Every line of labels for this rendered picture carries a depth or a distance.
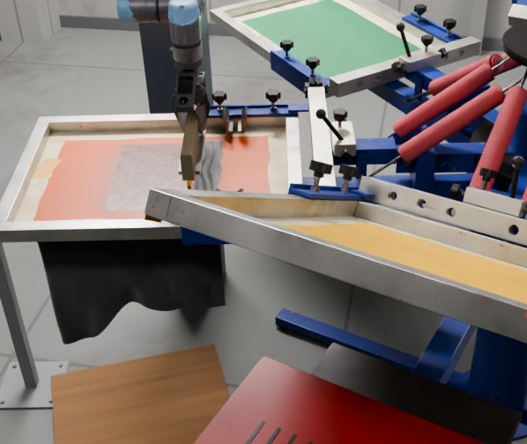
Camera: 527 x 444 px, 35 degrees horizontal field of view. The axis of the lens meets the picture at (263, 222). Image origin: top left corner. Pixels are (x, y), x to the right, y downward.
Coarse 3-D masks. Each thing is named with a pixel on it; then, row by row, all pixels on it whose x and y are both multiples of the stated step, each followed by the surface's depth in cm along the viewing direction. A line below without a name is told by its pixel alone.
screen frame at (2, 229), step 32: (64, 128) 251; (96, 128) 251; (128, 128) 251; (160, 128) 251; (224, 128) 251; (288, 128) 243; (32, 160) 232; (288, 160) 228; (0, 224) 208; (32, 224) 207; (64, 224) 207; (96, 224) 207; (128, 224) 206; (160, 224) 206
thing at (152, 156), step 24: (72, 144) 245; (96, 144) 245; (120, 144) 245; (144, 144) 244; (168, 144) 244; (240, 144) 243; (264, 144) 242; (72, 168) 235; (120, 168) 234; (144, 168) 234; (168, 168) 233; (240, 168) 232; (264, 168) 232
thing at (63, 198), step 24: (48, 192) 225; (72, 192) 225; (120, 192) 224; (144, 192) 224; (264, 192) 222; (48, 216) 216; (72, 216) 216; (96, 216) 216; (120, 216) 215; (144, 216) 215
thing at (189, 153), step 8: (192, 112) 221; (192, 120) 217; (192, 128) 214; (184, 136) 211; (192, 136) 211; (184, 144) 207; (192, 144) 207; (184, 152) 204; (192, 152) 205; (184, 160) 204; (192, 160) 204; (184, 168) 205; (192, 168) 205; (184, 176) 207; (192, 176) 207
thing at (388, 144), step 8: (360, 144) 224; (368, 144) 224; (376, 144) 224; (384, 144) 223; (392, 144) 223; (360, 152) 223; (368, 152) 222; (376, 152) 222; (384, 152) 222; (392, 152) 222; (336, 160) 224; (352, 160) 224; (368, 160) 224; (376, 160) 224; (384, 160) 224
